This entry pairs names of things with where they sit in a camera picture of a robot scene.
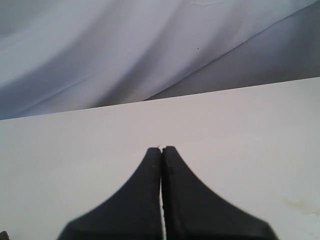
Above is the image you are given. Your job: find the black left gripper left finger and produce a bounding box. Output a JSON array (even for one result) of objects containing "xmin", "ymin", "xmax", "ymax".
[{"xmin": 58, "ymin": 147, "xmax": 163, "ymax": 240}]

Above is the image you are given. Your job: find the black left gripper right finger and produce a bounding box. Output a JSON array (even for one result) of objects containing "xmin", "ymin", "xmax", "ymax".
[{"xmin": 161, "ymin": 146, "xmax": 277, "ymax": 240}]

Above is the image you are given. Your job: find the yellow object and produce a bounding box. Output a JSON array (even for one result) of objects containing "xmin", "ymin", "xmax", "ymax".
[{"xmin": 282, "ymin": 196, "xmax": 320, "ymax": 217}]

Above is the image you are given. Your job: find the white fabric backdrop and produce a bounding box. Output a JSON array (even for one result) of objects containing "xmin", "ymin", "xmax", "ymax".
[{"xmin": 0, "ymin": 0, "xmax": 320, "ymax": 119}]

